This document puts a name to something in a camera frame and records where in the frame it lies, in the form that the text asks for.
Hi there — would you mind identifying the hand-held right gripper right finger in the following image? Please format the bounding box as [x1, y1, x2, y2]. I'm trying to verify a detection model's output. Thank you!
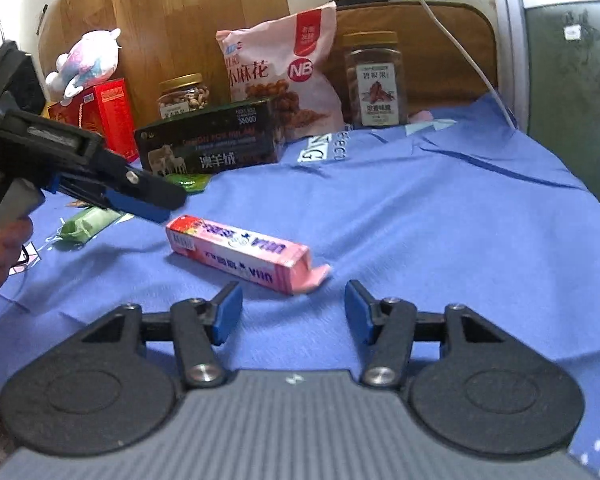
[344, 280, 507, 389]

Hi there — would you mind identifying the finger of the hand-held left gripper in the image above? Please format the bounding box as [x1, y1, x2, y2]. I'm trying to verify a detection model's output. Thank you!
[87, 150, 188, 209]
[42, 172, 170, 224]

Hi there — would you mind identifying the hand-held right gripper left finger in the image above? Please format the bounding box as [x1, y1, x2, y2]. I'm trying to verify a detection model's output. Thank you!
[80, 281, 244, 389]

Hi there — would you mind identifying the bright green snack packet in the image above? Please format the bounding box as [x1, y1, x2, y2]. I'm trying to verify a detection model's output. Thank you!
[164, 172, 212, 194]

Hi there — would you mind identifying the pink snack box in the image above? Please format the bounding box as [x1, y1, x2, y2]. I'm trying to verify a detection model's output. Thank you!
[165, 215, 331, 295]

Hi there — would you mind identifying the person's left hand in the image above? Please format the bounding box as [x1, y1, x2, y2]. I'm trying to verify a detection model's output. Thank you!
[0, 220, 34, 302]

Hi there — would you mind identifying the pale green snack packet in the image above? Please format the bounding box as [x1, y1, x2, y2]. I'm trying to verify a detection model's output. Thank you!
[60, 207, 126, 248]

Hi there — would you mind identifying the black printed box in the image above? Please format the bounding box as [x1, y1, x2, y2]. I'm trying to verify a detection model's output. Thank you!
[134, 97, 287, 177]

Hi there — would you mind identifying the red gift bag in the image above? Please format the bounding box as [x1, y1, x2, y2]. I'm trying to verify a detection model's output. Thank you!
[47, 78, 141, 163]

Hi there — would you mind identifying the short nut jar gold lid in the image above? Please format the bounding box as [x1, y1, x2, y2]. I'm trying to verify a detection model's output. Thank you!
[157, 74, 211, 121]

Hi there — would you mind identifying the pink plush toy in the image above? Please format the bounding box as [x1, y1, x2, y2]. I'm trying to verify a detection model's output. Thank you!
[45, 29, 122, 106]

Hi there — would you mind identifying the blue printed blanket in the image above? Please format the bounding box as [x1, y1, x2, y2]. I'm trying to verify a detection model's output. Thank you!
[0, 92, 600, 480]

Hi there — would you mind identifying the wooden board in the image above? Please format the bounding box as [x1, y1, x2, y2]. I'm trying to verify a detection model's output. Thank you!
[37, 0, 291, 121]

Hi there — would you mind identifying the pink snack bag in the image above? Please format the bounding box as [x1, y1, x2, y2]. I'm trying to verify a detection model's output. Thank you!
[216, 1, 346, 142]

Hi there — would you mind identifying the tall nut jar gold lid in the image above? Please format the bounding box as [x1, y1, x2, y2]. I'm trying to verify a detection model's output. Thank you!
[342, 31, 409, 128]

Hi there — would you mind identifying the frosted patterned glass door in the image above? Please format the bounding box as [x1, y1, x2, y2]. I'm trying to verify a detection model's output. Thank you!
[510, 0, 600, 221]

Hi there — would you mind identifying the white cable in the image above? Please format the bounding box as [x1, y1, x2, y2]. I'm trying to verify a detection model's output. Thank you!
[385, 0, 518, 128]

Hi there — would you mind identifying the white door frame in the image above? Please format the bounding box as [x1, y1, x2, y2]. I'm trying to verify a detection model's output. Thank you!
[485, 0, 531, 131]

